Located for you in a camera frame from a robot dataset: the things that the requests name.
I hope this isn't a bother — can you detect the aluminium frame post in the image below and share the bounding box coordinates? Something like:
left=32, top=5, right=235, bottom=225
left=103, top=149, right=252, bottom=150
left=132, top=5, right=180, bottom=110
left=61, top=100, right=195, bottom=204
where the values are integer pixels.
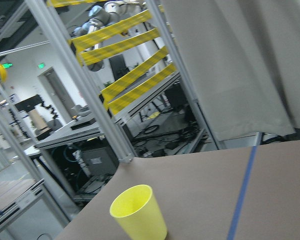
left=25, top=0, right=134, bottom=163

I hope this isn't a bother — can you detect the white curtain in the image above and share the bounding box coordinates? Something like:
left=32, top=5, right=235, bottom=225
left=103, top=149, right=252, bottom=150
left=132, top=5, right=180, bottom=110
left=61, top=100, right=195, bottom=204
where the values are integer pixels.
left=162, top=0, right=300, bottom=141

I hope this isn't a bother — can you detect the yellow paper cup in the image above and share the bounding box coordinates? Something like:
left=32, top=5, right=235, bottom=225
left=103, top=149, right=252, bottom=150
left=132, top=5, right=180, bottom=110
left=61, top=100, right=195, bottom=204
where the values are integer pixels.
left=109, top=184, right=168, bottom=240

